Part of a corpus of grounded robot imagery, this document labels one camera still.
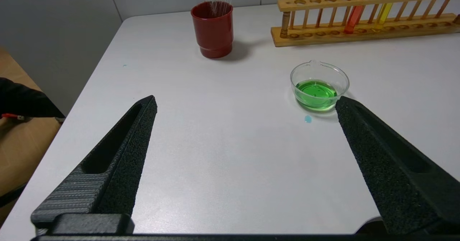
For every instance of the dark red cup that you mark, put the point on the dark red cup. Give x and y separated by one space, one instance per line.
212 32

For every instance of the clear glass dish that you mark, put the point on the clear glass dish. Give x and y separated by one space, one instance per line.
318 93

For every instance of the blue pigment test tube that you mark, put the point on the blue pigment test tube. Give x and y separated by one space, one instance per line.
209 3

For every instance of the spilled blue liquid drop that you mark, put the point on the spilled blue liquid drop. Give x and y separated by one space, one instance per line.
308 119

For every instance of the red pigment test tube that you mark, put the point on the red pigment test tube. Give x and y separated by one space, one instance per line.
354 16

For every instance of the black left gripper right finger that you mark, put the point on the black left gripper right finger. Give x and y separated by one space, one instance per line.
391 169

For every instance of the pale yellow pigment test tube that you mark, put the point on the pale yellow pigment test tube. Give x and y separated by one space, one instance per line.
382 16

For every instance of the person's dark clothed limb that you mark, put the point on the person's dark clothed limb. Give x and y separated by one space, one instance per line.
21 102

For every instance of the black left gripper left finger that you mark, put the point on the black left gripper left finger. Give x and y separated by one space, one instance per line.
118 169

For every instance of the wooden test tube rack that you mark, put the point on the wooden test tube rack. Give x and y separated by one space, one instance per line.
359 32

